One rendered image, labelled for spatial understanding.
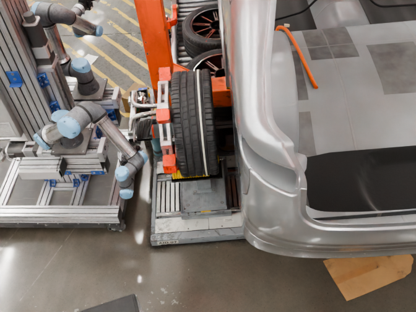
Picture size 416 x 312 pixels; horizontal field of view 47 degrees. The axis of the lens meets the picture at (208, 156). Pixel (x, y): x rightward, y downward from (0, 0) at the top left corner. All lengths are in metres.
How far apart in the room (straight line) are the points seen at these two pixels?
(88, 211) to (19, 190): 0.61
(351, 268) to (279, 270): 0.48
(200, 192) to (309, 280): 0.95
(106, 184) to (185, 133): 1.13
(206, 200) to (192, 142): 0.79
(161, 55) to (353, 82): 1.24
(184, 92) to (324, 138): 0.84
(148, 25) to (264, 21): 1.14
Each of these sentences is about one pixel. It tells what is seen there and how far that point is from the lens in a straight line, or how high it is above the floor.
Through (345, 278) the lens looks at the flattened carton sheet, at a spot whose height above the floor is 0.01.
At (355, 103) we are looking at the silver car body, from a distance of 2.91.
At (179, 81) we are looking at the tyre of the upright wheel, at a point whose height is 1.17.
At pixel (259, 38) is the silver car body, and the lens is 2.09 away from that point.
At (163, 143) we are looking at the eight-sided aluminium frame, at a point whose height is 0.97.
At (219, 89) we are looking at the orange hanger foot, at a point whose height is 0.68.
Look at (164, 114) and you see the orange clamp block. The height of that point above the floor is 1.15.
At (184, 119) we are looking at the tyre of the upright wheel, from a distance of 2.65.
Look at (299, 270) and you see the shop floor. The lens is 3.33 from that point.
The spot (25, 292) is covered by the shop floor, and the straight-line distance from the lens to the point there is 3.57.
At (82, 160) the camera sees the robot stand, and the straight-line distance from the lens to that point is 3.14.
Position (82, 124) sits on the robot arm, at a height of 1.26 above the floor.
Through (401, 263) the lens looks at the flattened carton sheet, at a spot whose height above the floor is 0.01.
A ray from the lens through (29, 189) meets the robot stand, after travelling 3.80.
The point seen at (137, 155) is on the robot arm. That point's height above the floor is 1.00.
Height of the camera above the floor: 2.94
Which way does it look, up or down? 49 degrees down
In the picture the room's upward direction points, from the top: 6 degrees counter-clockwise
